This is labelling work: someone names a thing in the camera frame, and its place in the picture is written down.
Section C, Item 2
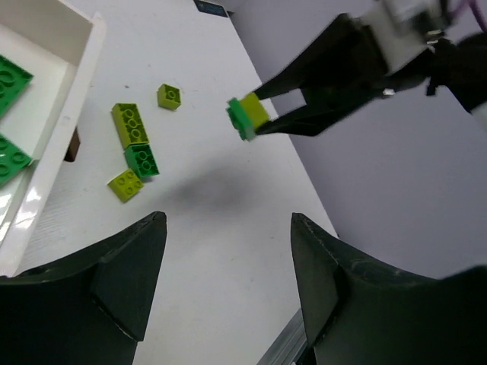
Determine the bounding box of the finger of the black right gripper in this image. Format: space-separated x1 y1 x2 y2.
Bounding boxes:
255 14 380 100
256 87 383 137

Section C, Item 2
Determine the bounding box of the yellow-green small lego brick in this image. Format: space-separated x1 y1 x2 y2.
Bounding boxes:
107 168 144 203

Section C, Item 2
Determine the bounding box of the white three-drawer cabinet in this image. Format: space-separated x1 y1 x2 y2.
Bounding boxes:
1 1 107 277

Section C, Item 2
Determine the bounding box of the green lego brick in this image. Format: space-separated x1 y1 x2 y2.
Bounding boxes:
0 134 33 187
0 56 33 117

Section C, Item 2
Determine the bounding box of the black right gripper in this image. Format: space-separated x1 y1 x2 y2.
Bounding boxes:
342 14 487 115

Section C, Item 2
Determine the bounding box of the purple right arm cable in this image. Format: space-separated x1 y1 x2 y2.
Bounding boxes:
444 0 487 31

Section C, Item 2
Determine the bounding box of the aluminium table rail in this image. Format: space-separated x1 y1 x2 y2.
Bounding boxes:
257 309 307 365

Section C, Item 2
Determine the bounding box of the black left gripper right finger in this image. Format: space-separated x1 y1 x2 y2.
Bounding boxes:
291 213 486 364

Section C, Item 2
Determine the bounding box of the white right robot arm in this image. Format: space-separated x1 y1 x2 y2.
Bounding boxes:
254 14 486 136

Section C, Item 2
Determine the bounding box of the yellow on green lego plate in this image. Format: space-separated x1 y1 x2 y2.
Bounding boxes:
226 93 270 141

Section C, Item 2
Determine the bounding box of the blue label sticker right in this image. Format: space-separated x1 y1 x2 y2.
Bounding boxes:
193 0 228 17

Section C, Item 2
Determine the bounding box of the yellow-green and green lego stack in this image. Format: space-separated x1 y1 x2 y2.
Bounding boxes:
111 103 159 179

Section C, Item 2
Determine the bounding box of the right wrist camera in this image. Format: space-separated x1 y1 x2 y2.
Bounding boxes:
359 1 452 74

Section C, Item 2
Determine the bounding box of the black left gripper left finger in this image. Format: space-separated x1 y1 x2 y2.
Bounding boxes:
1 211 167 364

